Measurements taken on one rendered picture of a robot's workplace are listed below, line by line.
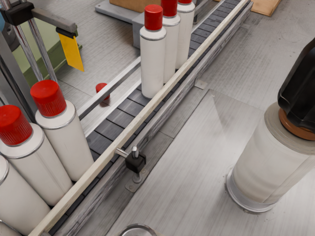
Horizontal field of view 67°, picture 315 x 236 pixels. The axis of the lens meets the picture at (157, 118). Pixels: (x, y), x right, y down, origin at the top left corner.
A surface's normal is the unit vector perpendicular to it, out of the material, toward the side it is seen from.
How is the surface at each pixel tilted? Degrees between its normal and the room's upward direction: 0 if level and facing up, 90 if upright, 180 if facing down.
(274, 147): 90
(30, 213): 90
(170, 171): 0
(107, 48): 0
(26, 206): 90
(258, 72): 0
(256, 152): 91
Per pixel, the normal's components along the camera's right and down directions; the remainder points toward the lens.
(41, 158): 0.81, 0.46
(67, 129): 0.63, 0.61
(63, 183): 0.94, 0.29
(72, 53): -0.53, 0.64
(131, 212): 0.03, -0.64
